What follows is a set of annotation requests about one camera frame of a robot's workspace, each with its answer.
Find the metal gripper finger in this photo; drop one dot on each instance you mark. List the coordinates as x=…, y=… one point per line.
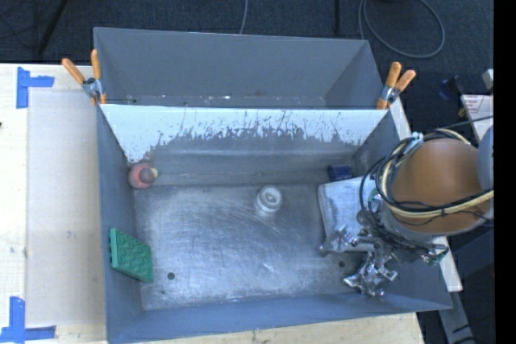
x=373, y=276
x=340, y=241

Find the pale grey flat box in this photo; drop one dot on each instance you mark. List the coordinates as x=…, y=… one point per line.
x=340, y=205

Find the dark blue box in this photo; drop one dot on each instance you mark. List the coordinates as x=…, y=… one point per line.
x=339, y=172

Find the grey metal bin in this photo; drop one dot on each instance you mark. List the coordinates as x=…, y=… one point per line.
x=225, y=237

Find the dark green flat block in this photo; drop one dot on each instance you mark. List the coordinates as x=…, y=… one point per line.
x=132, y=255

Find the red and yellow toy fruit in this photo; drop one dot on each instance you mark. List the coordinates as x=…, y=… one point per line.
x=141, y=175

